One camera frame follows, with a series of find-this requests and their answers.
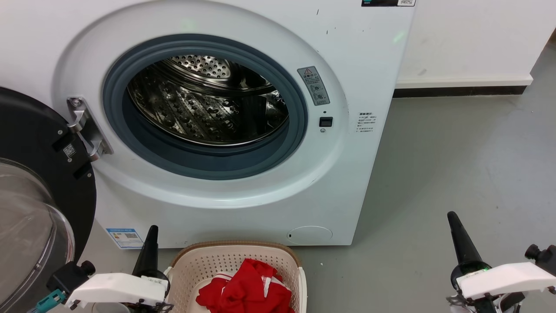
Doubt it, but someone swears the black baseboard strip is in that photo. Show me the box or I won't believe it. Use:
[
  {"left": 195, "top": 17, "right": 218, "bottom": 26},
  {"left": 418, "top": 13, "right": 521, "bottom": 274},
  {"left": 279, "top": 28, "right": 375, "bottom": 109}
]
[{"left": 393, "top": 86, "right": 527, "bottom": 98}]

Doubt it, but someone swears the blue energy label sticker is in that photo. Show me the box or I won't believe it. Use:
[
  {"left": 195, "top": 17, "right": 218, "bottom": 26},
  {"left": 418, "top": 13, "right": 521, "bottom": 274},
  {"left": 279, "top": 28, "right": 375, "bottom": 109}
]
[{"left": 106, "top": 227, "right": 144, "bottom": 249}]

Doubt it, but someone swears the grey warning sticker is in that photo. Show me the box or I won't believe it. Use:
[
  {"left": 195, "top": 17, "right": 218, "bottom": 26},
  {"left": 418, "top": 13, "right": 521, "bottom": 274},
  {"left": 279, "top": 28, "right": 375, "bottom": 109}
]
[{"left": 297, "top": 66, "right": 331, "bottom": 106}]

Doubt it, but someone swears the small printed text sticker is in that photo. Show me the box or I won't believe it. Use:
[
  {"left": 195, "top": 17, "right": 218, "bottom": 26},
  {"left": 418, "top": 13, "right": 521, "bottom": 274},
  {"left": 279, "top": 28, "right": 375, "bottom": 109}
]
[{"left": 356, "top": 112, "right": 377, "bottom": 134}]

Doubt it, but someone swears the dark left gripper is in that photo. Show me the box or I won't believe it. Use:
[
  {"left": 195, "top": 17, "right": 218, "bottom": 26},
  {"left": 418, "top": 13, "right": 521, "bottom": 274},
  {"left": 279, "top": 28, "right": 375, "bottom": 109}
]
[{"left": 128, "top": 225, "right": 174, "bottom": 313}]

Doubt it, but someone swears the teal cable connector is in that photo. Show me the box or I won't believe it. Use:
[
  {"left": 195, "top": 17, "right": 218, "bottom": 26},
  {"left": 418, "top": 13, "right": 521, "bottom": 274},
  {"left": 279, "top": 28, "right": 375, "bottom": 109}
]
[{"left": 30, "top": 289, "right": 66, "bottom": 313}]

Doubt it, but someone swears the red garment with white stripes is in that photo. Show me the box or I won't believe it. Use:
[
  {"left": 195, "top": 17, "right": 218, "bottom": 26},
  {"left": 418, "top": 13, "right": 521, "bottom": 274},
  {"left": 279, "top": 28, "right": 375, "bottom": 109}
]
[{"left": 195, "top": 258, "right": 295, "bottom": 313}]

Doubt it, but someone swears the white front-load washing machine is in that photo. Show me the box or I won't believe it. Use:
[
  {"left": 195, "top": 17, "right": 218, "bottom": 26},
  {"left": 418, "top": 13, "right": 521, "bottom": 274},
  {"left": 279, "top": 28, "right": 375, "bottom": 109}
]
[{"left": 0, "top": 0, "right": 416, "bottom": 249}]

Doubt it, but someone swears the round white filter cover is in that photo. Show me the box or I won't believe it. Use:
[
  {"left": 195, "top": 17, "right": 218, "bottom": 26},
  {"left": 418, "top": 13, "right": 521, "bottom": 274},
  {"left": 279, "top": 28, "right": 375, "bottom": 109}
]
[{"left": 287, "top": 226, "right": 333, "bottom": 245}]

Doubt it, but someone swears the silver metal door hinge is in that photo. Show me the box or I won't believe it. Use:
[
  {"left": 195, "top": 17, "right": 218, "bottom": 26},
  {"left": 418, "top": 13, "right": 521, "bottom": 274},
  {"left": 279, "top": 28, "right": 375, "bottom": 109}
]
[{"left": 66, "top": 97, "right": 114, "bottom": 162}]

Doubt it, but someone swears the black washer door with glass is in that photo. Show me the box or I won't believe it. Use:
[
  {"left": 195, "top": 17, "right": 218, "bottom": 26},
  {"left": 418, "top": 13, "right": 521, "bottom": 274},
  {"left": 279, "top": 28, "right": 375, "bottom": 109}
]
[{"left": 0, "top": 86, "right": 97, "bottom": 313}]

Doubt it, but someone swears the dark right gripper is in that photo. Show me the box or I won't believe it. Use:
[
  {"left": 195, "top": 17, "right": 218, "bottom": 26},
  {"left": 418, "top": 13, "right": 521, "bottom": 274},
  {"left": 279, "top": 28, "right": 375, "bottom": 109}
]
[{"left": 447, "top": 211, "right": 526, "bottom": 313}]

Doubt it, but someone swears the cream plastic laundry basket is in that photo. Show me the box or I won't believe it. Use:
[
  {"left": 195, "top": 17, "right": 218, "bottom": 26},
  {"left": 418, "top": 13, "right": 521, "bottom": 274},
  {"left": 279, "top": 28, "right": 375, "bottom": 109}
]
[{"left": 164, "top": 240, "right": 308, "bottom": 313}]

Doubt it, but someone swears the white wall ledge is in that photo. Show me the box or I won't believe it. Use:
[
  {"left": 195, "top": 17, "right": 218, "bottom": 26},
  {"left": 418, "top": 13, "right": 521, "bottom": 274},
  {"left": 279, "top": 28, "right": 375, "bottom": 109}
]
[{"left": 396, "top": 75, "right": 533, "bottom": 89}]

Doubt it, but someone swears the stainless steel washing machine drum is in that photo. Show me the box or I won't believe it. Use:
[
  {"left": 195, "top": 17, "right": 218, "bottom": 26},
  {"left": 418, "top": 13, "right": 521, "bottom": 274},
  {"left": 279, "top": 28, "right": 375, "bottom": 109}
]
[{"left": 126, "top": 54, "right": 290, "bottom": 147}]

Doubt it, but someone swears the grey rubber door gasket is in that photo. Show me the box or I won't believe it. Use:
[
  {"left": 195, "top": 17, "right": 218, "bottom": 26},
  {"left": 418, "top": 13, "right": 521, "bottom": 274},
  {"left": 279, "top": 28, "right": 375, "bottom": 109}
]
[{"left": 103, "top": 34, "right": 309, "bottom": 180}]

